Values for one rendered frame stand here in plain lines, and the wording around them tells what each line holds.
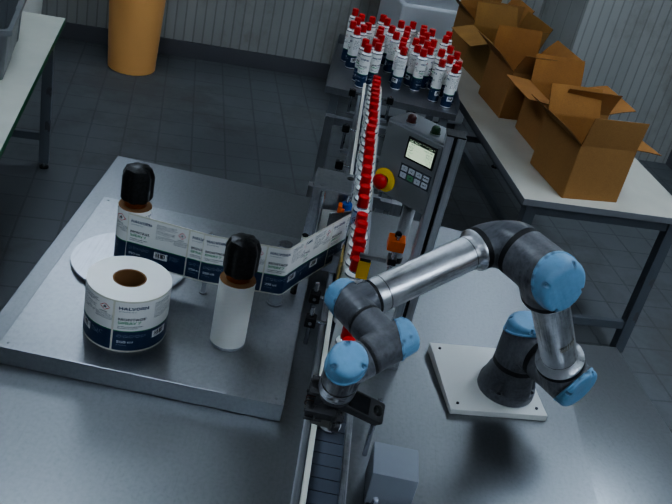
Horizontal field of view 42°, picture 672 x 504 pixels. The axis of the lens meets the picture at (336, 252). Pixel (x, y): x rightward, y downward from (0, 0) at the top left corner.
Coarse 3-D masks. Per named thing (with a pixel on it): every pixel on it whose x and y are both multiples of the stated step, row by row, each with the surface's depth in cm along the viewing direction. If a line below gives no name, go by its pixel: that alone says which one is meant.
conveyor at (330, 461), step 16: (320, 432) 197; (320, 448) 192; (336, 448) 193; (304, 464) 187; (320, 464) 188; (336, 464) 189; (320, 480) 184; (336, 480) 185; (320, 496) 180; (336, 496) 181
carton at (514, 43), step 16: (512, 32) 455; (528, 32) 458; (496, 48) 427; (512, 48) 459; (528, 48) 461; (560, 48) 454; (496, 64) 449; (512, 64) 464; (528, 64) 424; (496, 80) 447; (496, 96) 446; (512, 96) 436; (496, 112) 444; (512, 112) 441
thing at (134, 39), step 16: (112, 0) 582; (128, 0) 575; (144, 0) 576; (160, 0) 585; (112, 16) 587; (128, 16) 581; (144, 16) 583; (160, 16) 593; (112, 32) 592; (128, 32) 587; (144, 32) 589; (160, 32) 604; (112, 48) 598; (128, 48) 593; (144, 48) 596; (112, 64) 603; (128, 64) 599; (144, 64) 603
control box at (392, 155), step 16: (400, 128) 206; (416, 128) 205; (384, 144) 210; (400, 144) 207; (432, 144) 202; (384, 160) 212; (400, 160) 209; (432, 176) 204; (384, 192) 214; (400, 192) 211; (416, 192) 208; (416, 208) 210
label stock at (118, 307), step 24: (96, 264) 210; (120, 264) 212; (144, 264) 215; (96, 288) 202; (120, 288) 204; (144, 288) 206; (168, 288) 208; (96, 312) 203; (120, 312) 201; (144, 312) 203; (96, 336) 206; (120, 336) 205; (144, 336) 207
